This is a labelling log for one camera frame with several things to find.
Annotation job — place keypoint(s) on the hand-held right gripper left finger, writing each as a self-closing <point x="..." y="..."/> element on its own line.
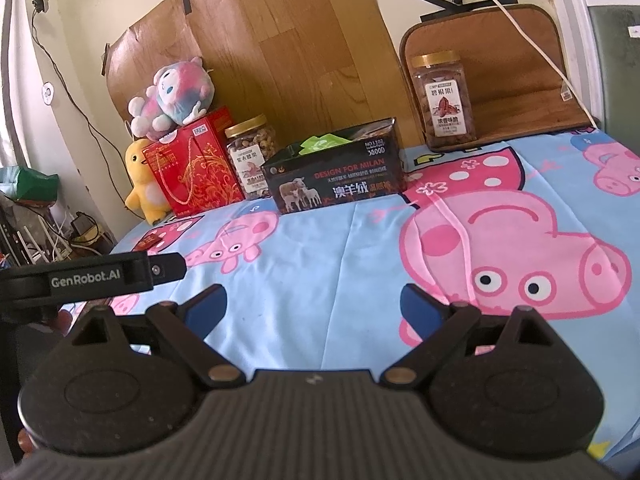
<point x="206" y="310"/>

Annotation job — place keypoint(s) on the green packet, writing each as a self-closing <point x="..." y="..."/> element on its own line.
<point x="320" y="144"/>

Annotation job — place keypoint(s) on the white router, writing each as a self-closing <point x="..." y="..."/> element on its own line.
<point x="42" y="240"/>

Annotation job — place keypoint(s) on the nut jar with white label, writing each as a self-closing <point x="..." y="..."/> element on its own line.
<point x="250" y="160"/>

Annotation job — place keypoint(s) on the round white wall hook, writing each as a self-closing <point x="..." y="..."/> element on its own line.
<point x="47" y="94"/>

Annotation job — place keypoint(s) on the brown seat cushion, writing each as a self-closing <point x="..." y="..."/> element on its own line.
<point x="520" y="60"/>

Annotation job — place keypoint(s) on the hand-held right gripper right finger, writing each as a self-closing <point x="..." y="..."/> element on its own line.
<point x="419" y="306"/>

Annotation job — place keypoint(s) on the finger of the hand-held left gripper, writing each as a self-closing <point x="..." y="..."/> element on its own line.
<point x="167" y="267"/>

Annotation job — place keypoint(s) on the nut jar with red label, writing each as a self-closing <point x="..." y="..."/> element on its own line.
<point x="445" y="105"/>

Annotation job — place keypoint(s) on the pink plush toy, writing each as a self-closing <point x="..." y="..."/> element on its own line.
<point x="172" y="95"/>

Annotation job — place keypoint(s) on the cartoon pig printed bedsheet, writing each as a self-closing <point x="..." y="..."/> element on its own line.
<point x="325" y="260"/>

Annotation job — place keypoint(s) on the person's left hand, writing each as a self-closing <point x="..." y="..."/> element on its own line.
<point x="61" y="322"/>

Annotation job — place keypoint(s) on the black printed cardboard box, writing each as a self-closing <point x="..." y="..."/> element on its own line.
<point x="340" y="175"/>

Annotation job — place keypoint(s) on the green bag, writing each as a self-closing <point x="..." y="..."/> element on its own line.
<point x="30" y="185"/>

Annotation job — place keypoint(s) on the yellow plush duck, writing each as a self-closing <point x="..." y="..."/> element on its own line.
<point x="142" y="185"/>

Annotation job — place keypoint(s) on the wooden board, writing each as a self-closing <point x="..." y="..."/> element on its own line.
<point x="280" y="60"/>

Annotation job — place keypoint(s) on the red gift box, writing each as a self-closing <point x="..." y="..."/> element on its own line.
<point x="200" y="165"/>

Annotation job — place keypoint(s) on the green window frame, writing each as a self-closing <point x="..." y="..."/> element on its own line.
<point x="610" y="45"/>

